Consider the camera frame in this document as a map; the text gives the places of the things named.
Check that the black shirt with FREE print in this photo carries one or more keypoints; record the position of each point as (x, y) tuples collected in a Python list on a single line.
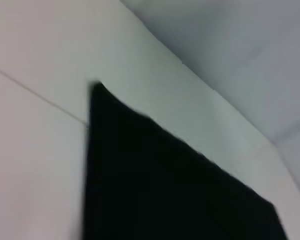
[(152, 187)]

